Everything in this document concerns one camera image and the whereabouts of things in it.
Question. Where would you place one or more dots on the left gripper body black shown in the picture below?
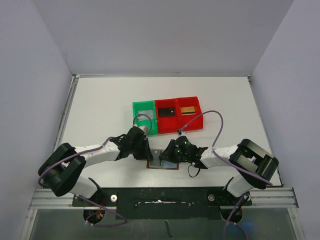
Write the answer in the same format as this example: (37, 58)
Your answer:
(144, 149)

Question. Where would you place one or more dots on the brown leather card holder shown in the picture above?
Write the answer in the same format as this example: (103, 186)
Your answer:
(166, 165)

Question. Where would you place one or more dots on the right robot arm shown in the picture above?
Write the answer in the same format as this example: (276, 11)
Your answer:
(255, 166)

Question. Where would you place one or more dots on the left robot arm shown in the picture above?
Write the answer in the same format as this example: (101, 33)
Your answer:
(61, 172)

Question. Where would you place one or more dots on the red right bin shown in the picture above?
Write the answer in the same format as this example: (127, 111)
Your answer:
(196, 124)

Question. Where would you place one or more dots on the red bin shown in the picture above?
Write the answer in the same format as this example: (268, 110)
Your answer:
(196, 124)
(167, 124)

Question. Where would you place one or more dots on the gold card in bin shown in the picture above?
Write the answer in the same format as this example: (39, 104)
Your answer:
(188, 110)

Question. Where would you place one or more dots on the black card in bin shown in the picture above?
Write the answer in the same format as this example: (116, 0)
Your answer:
(166, 112)

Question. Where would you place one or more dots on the silver card in bin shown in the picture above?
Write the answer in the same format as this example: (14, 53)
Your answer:
(144, 115)

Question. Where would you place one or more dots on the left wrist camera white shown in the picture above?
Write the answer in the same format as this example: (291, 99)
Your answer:
(145, 129)

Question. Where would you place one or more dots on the green plastic bin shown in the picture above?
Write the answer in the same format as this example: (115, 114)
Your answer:
(145, 105)

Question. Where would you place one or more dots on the red middle bin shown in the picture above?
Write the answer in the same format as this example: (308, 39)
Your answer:
(167, 124)

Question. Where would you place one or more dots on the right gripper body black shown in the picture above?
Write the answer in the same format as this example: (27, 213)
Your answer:
(169, 150)

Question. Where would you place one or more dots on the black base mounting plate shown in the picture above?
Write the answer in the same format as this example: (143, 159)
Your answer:
(111, 207)

